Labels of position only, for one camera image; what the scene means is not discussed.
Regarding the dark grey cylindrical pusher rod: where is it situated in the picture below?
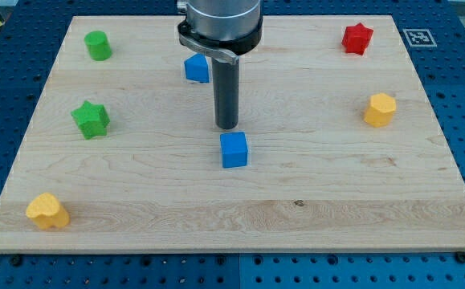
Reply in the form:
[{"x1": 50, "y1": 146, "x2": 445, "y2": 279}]
[{"x1": 211, "y1": 59, "x2": 239, "y2": 129}]

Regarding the black clamp ring with lever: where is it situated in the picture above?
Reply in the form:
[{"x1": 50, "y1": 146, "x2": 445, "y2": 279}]
[{"x1": 177, "y1": 17, "x2": 263, "y2": 65}]

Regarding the blue cube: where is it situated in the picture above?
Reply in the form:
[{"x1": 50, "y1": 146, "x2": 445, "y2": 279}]
[{"x1": 220, "y1": 132, "x2": 248, "y2": 169}]

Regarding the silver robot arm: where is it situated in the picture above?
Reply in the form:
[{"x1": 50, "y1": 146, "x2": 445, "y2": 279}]
[{"x1": 177, "y1": 0, "x2": 263, "y2": 130}]

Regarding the blue pentagon block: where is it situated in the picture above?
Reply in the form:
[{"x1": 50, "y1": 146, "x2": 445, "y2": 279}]
[{"x1": 184, "y1": 54, "x2": 210, "y2": 83}]

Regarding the red star block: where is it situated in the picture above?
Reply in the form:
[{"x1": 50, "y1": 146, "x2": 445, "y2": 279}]
[{"x1": 341, "y1": 22, "x2": 373, "y2": 55}]

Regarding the green cylinder block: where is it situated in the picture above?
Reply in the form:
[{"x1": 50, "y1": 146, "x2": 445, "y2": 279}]
[{"x1": 84, "y1": 31, "x2": 112, "y2": 61}]

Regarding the wooden board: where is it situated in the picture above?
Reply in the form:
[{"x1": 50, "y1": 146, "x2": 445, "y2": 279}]
[{"x1": 0, "y1": 15, "x2": 465, "y2": 254}]

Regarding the green star block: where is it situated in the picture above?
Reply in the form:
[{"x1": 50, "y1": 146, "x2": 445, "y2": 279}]
[{"x1": 71, "y1": 100, "x2": 110, "y2": 140}]

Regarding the yellow hexagon block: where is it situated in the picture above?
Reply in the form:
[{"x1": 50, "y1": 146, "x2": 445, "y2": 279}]
[{"x1": 363, "y1": 93, "x2": 397, "y2": 128}]

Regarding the white fiducial marker tag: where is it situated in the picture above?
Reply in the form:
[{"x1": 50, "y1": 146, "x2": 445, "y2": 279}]
[{"x1": 403, "y1": 28, "x2": 437, "y2": 47}]

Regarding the yellow heart block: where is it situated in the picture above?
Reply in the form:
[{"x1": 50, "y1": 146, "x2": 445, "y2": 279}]
[{"x1": 26, "y1": 192, "x2": 71, "y2": 230}]

